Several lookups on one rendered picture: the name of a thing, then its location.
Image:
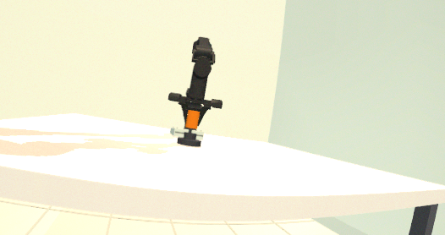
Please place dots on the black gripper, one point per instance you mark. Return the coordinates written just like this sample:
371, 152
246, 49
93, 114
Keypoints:
197, 91

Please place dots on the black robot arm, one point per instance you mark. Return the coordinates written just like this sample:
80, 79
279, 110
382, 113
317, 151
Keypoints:
203, 57

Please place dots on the grey stepped shaft on round pedestal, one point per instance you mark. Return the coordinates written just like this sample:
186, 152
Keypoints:
189, 139

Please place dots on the orange knob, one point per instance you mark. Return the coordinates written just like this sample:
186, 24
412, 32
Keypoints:
192, 119

